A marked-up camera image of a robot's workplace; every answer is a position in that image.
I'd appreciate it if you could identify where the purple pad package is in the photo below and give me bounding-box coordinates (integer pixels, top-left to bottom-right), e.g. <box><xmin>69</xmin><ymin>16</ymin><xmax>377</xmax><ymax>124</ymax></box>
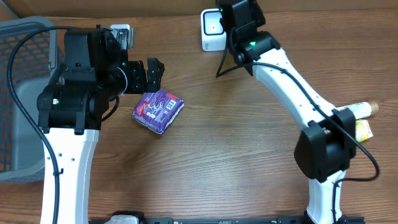
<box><xmin>132</xmin><ymin>90</ymin><xmax>184</xmax><ymax>136</ymax></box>

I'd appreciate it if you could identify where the white tube gold cap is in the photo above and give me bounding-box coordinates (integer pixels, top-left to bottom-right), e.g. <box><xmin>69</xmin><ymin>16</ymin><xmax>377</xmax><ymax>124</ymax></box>
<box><xmin>336</xmin><ymin>101</ymin><xmax>379</xmax><ymax>120</ymax></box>

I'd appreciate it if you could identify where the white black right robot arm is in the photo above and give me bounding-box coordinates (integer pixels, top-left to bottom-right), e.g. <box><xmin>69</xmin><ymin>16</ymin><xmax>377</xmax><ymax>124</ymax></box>
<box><xmin>216</xmin><ymin>1</ymin><xmax>356</xmax><ymax>223</ymax></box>

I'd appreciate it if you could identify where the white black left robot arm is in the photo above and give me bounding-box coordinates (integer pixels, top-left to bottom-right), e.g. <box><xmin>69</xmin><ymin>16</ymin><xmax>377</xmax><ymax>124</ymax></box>
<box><xmin>37</xmin><ymin>24</ymin><xmax>164</xmax><ymax>223</ymax></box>

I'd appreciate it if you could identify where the white barcode scanner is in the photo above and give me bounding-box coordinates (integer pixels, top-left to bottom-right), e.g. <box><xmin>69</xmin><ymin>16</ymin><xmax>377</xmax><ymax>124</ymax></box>
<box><xmin>200</xmin><ymin>8</ymin><xmax>226</xmax><ymax>52</ymax></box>

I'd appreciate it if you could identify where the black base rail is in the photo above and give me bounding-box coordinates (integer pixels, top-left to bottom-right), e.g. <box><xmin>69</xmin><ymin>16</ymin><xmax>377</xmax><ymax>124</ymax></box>
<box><xmin>90</xmin><ymin>210</ymin><xmax>366</xmax><ymax>224</ymax></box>

